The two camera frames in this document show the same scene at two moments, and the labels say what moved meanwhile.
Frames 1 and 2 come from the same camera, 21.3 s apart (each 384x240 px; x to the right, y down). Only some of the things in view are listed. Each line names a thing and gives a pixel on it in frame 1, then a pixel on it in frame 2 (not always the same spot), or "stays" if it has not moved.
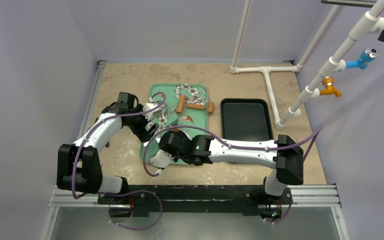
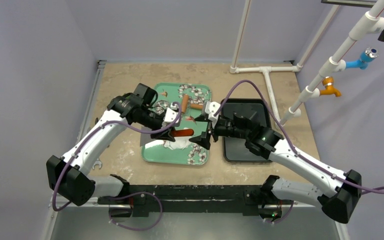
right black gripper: (165, 144) -> (210, 134)
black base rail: (250, 199) stays
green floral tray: (185, 105) stays
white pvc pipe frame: (372, 22) stays
